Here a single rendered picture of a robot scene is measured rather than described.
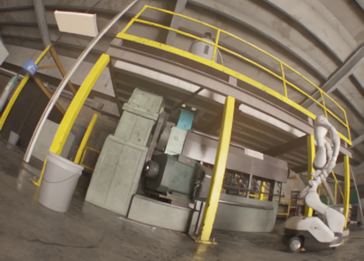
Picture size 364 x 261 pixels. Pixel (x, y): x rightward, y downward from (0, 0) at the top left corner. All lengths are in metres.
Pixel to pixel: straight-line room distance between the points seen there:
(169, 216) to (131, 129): 1.14
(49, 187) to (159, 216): 1.20
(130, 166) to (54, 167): 1.03
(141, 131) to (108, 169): 0.64
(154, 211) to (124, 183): 0.46
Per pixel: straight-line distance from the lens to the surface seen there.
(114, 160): 2.01
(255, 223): 3.21
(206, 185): 2.14
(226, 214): 2.82
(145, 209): 1.90
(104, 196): 2.02
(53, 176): 1.24
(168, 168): 1.83
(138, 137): 2.10
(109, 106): 5.15
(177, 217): 1.95
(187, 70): 2.18
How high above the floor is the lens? 0.40
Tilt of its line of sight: 24 degrees up
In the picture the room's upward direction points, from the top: 16 degrees clockwise
